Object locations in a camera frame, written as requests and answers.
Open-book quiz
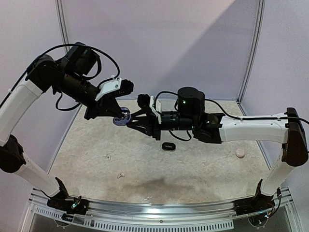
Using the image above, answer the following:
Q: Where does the blue-grey oval charging case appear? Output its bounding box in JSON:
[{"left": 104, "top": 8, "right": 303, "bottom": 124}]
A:
[{"left": 112, "top": 114, "right": 132, "bottom": 126}]

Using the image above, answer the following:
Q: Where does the black earbud charging case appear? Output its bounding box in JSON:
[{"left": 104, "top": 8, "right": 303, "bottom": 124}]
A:
[{"left": 162, "top": 142, "right": 176, "bottom": 151}]

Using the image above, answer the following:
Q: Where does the pink round charging case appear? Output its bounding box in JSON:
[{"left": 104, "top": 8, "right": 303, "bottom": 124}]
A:
[{"left": 235, "top": 148, "right": 245, "bottom": 159}]

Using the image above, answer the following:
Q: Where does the purple silver earbud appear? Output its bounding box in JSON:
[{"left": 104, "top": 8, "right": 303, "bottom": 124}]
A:
[{"left": 121, "top": 107, "right": 130, "bottom": 120}]

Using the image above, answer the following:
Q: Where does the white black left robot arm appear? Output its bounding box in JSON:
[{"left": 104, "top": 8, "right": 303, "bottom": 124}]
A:
[{"left": 0, "top": 42, "right": 133, "bottom": 210}]

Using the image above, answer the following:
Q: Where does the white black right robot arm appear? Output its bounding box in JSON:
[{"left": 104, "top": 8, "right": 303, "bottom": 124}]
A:
[{"left": 127, "top": 87, "right": 309, "bottom": 211}]

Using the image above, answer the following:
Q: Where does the perforated white front panel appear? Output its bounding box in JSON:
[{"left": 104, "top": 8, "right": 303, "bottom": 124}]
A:
[{"left": 29, "top": 206, "right": 235, "bottom": 232}]

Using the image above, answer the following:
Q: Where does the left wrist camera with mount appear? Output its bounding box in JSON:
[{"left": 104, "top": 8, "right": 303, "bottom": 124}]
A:
[{"left": 95, "top": 75, "right": 134, "bottom": 102}]

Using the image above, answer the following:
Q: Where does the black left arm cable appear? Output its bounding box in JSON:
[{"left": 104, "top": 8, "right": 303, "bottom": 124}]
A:
[{"left": 0, "top": 43, "right": 121, "bottom": 111}]

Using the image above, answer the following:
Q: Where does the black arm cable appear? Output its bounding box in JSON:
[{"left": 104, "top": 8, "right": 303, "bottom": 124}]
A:
[
  {"left": 154, "top": 90, "right": 309, "bottom": 142},
  {"left": 0, "top": 43, "right": 121, "bottom": 111}
]

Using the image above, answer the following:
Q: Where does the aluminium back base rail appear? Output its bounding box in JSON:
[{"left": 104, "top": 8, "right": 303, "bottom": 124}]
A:
[{"left": 206, "top": 98, "right": 238, "bottom": 102}]

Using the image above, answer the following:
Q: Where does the aluminium front rail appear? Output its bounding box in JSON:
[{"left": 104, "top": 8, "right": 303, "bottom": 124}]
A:
[{"left": 28, "top": 187, "right": 294, "bottom": 225}]

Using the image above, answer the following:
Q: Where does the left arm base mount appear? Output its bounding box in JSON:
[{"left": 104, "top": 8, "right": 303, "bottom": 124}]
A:
[{"left": 47, "top": 196, "right": 90, "bottom": 215}]

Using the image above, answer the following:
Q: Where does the aluminium left corner post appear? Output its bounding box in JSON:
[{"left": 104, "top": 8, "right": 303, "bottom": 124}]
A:
[{"left": 55, "top": 0, "right": 69, "bottom": 44}]

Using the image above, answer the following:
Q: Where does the aluminium corner post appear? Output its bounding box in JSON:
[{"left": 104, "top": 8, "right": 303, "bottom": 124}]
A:
[
  {"left": 237, "top": 0, "right": 265, "bottom": 104},
  {"left": 55, "top": 0, "right": 69, "bottom": 44}
]

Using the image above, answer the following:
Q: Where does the aluminium right corner post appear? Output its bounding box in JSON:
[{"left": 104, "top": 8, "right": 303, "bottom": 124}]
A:
[{"left": 237, "top": 0, "right": 265, "bottom": 104}]

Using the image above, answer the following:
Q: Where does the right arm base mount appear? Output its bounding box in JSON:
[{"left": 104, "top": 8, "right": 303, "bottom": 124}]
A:
[{"left": 234, "top": 193, "right": 275, "bottom": 216}]

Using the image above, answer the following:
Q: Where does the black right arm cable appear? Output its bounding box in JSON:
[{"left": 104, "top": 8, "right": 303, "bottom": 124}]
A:
[{"left": 154, "top": 90, "right": 309, "bottom": 142}]

